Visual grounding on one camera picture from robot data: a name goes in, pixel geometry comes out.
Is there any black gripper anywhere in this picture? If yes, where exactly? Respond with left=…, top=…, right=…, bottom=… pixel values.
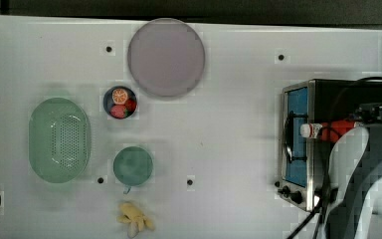
left=355, top=103, right=382, bottom=123

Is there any red ketchup bottle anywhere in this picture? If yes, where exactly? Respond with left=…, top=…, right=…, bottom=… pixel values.
left=299, top=119, right=360, bottom=143

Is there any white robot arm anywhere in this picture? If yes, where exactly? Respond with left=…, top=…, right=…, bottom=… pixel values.
left=321, top=122, right=382, bottom=239

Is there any grey round plate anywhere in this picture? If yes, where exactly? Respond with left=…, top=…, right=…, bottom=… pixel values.
left=127, top=18, right=205, bottom=98

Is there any red tomato toy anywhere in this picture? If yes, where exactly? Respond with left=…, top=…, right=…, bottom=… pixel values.
left=124, top=99, right=137, bottom=113

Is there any green mug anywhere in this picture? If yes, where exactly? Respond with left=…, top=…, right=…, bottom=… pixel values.
left=112, top=146, right=153, bottom=194

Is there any small blue bowl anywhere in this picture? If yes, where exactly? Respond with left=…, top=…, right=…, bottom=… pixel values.
left=102, top=86, right=138, bottom=120

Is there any orange slice toy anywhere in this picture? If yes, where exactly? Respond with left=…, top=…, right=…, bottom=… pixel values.
left=111, top=88, right=129, bottom=105

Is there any red strawberry toy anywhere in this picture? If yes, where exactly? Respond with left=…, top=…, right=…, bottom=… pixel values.
left=110, top=105, right=127, bottom=119

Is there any peeled banana toy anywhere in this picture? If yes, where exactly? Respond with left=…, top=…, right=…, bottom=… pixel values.
left=117, top=202, right=155, bottom=239

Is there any green perforated colander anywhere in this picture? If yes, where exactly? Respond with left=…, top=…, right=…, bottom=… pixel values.
left=29, top=98, right=92, bottom=183

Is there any black cable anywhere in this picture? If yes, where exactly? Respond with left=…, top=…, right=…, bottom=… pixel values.
left=286, top=77, right=382, bottom=239

